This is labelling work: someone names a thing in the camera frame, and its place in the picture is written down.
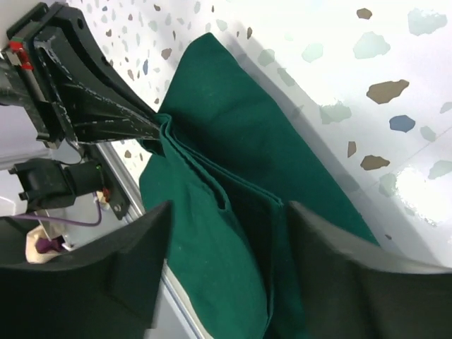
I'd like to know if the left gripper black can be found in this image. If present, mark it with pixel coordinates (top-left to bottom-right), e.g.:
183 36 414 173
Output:
1 1 160 148

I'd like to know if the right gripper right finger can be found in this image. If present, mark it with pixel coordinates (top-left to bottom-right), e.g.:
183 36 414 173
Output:
287 202 451 339

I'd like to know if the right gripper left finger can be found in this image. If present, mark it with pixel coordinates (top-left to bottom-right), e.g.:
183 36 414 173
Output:
0 200 174 339

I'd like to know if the green surgical drape cloth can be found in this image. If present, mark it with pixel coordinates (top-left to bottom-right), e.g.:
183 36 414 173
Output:
140 33 374 338

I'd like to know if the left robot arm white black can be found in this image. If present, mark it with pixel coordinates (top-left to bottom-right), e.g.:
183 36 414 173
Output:
1 3 160 218

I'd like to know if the aluminium rail frame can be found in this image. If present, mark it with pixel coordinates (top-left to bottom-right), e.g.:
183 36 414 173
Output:
97 143 211 338

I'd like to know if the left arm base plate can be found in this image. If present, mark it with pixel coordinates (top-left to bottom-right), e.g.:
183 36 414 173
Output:
82 144 131 220

